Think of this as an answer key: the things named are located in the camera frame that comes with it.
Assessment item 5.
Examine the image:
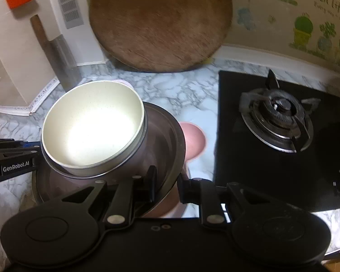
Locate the wide stainless steel bowl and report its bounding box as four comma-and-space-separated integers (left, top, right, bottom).
31, 101, 187, 219

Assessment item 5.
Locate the cleaver with wooden handle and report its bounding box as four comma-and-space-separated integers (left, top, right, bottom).
30, 15, 82, 90

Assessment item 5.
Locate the black burner grate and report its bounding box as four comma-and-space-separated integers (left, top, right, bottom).
239, 69, 322, 153

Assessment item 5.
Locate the cream bowl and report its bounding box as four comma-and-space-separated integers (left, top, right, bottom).
41, 81, 146, 176

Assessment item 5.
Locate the cactus print wall sticker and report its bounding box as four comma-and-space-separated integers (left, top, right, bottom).
224, 0, 340, 71

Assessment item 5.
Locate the black gas stove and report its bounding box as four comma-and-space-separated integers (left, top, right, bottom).
214, 69, 340, 213

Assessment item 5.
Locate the white music-note edge strip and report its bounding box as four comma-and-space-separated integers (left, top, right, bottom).
0, 76, 60, 117

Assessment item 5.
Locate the pink bear-shaped plate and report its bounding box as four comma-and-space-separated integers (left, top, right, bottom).
159, 121, 209, 219

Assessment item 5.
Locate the metal vent grille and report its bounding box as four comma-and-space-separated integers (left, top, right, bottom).
51, 0, 83, 29

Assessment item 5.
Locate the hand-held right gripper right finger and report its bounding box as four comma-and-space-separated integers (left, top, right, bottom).
176, 172, 272, 229

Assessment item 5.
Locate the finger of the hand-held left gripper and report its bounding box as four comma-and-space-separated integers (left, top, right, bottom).
0, 138, 17, 149
0, 143, 42, 164

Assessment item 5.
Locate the round wooden cutting board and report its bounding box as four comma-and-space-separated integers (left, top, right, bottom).
88, 0, 233, 73

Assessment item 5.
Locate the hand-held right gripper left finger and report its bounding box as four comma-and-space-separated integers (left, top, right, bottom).
61, 165, 158, 225

